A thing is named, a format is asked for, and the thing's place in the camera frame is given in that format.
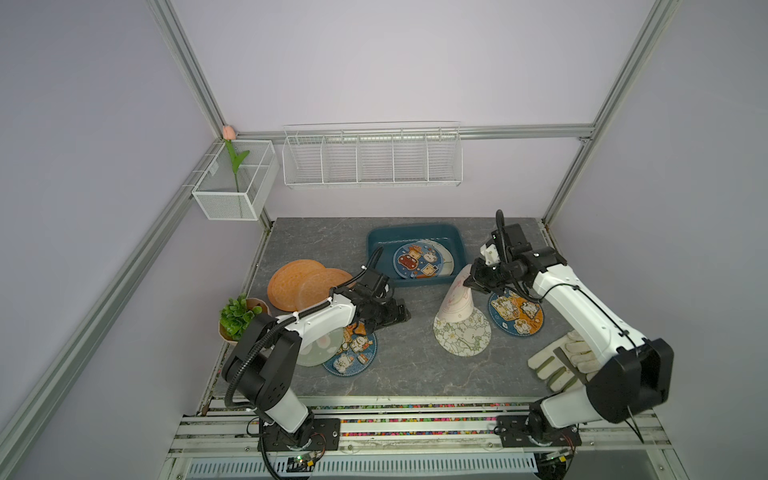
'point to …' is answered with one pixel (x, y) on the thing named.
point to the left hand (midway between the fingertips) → (400, 321)
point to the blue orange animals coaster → (357, 351)
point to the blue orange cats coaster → (515, 315)
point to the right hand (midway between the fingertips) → (463, 281)
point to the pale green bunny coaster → (318, 350)
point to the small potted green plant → (237, 314)
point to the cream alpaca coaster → (447, 260)
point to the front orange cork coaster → (317, 286)
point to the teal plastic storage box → (384, 239)
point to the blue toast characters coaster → (418, 260)
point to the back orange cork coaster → (287, 280)
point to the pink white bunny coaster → (459, 304)
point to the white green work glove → (552, 369)
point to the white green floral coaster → (464, 338)
